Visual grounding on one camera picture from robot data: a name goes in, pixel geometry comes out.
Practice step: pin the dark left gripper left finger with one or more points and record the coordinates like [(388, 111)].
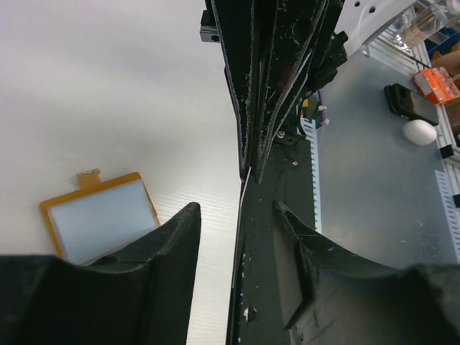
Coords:
[(140, 294)]

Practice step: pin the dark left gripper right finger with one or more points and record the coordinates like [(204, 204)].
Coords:
[(330, 295)]

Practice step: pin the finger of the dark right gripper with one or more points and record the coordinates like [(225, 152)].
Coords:
[(290, 47), (237, 30)]

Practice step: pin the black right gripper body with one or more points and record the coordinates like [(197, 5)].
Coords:
[(323, 67)]

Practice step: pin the yellow leather card holder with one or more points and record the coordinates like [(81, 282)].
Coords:
[(100, 217)]

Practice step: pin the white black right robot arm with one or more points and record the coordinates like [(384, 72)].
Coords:
[(360, 20)]

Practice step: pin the black box on bench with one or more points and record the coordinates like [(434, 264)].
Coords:
[(410, 104)]

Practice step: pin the orange box on bench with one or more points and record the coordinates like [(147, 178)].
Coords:
[(436, 85)]

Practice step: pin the white egg-shaped object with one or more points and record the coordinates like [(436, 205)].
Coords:
[(419, 132)]

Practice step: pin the grey slotted cable duct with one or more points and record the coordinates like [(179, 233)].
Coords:
[(309, 128)]

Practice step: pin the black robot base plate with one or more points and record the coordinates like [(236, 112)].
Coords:
[(255, 309)]

